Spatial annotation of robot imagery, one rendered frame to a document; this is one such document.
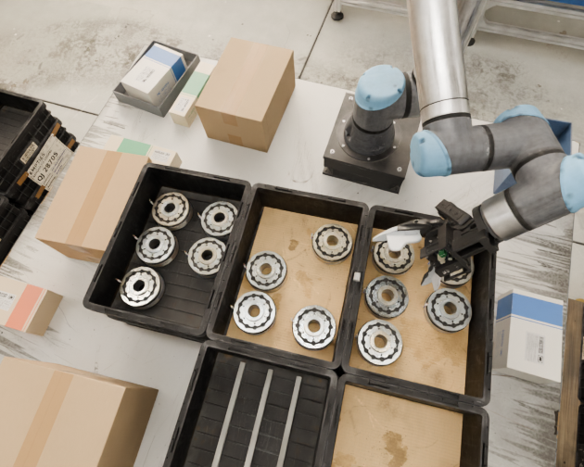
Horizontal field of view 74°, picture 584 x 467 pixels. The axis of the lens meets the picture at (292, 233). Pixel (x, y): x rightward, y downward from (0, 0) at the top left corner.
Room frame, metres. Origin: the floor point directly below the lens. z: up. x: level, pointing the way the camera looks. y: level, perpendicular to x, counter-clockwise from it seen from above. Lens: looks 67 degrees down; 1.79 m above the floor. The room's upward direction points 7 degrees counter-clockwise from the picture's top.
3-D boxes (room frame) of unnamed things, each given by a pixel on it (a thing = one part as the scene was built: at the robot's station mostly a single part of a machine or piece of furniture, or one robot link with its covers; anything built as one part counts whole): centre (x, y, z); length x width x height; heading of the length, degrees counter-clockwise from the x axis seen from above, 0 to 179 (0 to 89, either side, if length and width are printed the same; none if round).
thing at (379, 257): (0.31, -0.25, 0.86); 0.10 x 0.10 x 0.01
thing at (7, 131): (1.11, 1.15, 0.37); 0.40 x 0.30 x 0.45; 155
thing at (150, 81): (1.11, 0.41, 0.75); 0.20 x 0.12 x 0.09; 144
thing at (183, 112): (1.03, 0.28, 0.73); 0.24 x 0.06 x 0.06; 152
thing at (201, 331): (0.39, 0.29, 0.92); 0.40 x 0.30 x 0.02; 160
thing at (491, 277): (0.18, -0.27, 0.92); 0.40 x 0.30 x 0.02; 160
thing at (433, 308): (0.16, -0.34, 0.86); 0.10 x 0.10 x 0.01
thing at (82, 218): (0.58, 0.53, 0.78); 0.30 x 0.22 x 0.16; 162
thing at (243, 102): (0.95, 0.08, 0.78); 0.30 x 0.22 x 0.16; 155
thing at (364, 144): (0.71, -0.27, 0.85); 0.15 x 0.15 x 0.10
